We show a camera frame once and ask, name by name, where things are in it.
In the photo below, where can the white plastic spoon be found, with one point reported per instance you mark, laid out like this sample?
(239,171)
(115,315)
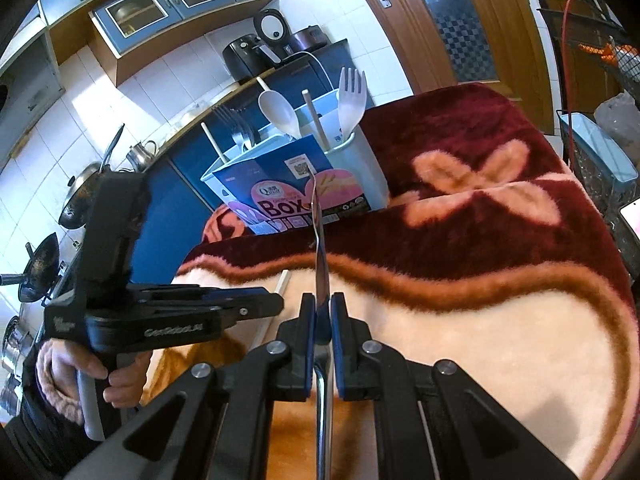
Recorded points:
(277,110)

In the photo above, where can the clear plastic bag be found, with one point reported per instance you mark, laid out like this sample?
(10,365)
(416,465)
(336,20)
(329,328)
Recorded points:
(620,115)

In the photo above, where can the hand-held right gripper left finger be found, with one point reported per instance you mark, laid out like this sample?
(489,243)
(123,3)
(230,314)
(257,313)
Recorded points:
(307,321)

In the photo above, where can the blue kitchen counter cabinet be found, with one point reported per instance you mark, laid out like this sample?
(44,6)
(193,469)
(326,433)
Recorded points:
(175,195)

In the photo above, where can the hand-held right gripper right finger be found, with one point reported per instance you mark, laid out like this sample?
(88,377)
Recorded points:
(337,321)

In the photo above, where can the metal canisters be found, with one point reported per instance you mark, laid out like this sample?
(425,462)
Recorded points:
(11,360)

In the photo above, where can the light blue bin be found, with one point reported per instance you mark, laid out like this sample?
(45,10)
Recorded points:
(597,150)

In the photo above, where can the person's left hand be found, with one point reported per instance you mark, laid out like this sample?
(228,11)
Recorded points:
(132,375)

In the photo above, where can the blue wall cabinets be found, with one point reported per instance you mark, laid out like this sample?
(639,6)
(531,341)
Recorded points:
(165,5)

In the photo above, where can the white chopstick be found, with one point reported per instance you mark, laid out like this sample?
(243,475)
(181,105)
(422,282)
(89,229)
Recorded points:
(426,427)
(316,120)
(280,290)

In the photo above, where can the black air fryer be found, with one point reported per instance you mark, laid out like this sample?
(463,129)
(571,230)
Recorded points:
(247,57)

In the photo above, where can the wooden door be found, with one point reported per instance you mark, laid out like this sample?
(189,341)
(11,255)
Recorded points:
(450,15)

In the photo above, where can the black wok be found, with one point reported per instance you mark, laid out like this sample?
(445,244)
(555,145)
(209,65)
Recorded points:
(37,270)
(85,195)

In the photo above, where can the metal kettle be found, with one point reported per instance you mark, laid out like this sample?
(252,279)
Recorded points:
(141,156)

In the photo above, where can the red floral blanket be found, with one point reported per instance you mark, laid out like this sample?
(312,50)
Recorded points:
(475,260)

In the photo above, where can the range hood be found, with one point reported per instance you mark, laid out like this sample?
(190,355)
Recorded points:
(27,95)

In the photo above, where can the phone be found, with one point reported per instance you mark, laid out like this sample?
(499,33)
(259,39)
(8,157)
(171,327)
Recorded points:
(632,220)

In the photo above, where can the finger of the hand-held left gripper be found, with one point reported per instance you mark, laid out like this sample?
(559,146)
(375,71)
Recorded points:
(200,294)
(255,310)

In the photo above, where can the dark cooking pot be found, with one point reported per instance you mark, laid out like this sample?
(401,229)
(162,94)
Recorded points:
(310,39)

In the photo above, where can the white plastic container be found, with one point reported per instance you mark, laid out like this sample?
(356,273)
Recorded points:
(367,170)

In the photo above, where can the person's left forearm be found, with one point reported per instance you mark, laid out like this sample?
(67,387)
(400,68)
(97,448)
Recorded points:
(45,410)

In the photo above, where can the white plastic fork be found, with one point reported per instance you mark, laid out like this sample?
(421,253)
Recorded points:
(350,105)

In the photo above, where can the blue printed cardboard box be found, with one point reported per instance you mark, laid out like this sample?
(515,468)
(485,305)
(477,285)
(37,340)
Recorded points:
(270,185)

